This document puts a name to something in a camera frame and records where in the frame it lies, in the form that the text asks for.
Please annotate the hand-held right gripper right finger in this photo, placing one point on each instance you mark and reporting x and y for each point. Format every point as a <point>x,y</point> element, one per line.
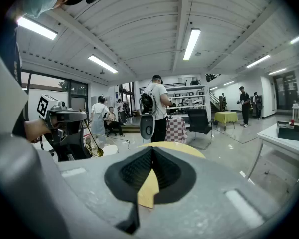
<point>209,195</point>

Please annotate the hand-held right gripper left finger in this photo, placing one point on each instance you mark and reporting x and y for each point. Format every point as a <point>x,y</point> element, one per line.
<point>89,195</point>

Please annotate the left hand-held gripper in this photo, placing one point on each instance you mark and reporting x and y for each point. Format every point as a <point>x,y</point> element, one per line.
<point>69,143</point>

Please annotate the small gold spoon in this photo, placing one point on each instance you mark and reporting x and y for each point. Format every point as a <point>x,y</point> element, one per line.
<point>99,153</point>

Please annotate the person's left forearm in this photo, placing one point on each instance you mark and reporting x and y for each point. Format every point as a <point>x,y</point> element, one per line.
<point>36,129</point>

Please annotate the white seat cushion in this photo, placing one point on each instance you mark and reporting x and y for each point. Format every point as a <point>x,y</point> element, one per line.
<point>110,151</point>

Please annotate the dark framed window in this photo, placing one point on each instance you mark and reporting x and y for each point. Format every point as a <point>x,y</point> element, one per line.
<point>40,81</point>

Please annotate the ceiling tube light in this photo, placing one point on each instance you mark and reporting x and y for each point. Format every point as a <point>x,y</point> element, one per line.
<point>102,63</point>
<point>277,71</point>
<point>258,61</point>
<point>192,43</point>
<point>298,38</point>
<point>37,28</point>

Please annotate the checkered cloth table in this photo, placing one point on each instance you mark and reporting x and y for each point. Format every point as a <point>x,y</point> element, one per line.
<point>177,131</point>

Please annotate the white oval pod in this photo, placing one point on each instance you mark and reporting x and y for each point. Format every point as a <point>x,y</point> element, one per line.
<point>147,128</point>

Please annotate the black backpack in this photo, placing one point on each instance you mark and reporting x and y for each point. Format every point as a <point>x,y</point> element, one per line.
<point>147,103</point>

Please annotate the black office chair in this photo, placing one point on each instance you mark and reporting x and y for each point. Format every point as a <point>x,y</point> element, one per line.
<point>199,119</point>

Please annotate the yellow cloth table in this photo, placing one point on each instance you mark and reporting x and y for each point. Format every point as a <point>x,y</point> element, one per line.
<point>226,117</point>

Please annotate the person's black t-shirt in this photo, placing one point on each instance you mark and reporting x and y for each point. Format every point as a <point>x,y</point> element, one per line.
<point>10,53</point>

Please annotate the staircase with railing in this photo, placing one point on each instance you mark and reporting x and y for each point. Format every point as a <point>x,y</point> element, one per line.
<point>214,101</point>

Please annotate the black box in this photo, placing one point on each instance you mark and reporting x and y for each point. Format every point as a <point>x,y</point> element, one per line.
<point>290,133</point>

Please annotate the small red object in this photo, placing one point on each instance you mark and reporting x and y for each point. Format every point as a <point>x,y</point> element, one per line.
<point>292,123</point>

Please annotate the white shelf unit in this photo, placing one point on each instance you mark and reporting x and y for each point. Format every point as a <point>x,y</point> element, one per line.
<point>185,86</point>

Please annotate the dark glass door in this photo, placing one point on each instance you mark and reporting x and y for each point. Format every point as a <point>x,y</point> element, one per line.
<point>285,91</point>

